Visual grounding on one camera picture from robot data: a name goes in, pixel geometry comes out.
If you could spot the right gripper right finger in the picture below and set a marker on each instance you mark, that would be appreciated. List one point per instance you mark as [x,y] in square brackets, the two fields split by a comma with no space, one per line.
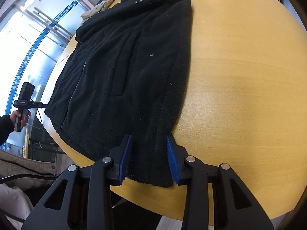
[235,207]

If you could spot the black fleece jacket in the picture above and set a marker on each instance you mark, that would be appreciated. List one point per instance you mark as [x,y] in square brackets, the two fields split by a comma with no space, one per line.
[127,75]

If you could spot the left forearm dark sleeve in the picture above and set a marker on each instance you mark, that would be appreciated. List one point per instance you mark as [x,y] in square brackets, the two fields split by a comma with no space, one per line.
[6,127]

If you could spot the person's left hand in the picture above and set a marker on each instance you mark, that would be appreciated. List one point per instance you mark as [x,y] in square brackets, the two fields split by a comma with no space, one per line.
[24,119]

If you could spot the beige folded garment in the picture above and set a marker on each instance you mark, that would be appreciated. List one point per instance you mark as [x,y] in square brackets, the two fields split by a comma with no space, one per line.
[102,6]

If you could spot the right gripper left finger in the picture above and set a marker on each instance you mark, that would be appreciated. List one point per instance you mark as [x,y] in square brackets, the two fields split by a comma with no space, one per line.
[80,198]

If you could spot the beige coat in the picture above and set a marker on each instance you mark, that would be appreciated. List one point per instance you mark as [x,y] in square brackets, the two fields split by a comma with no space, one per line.
[19,196]

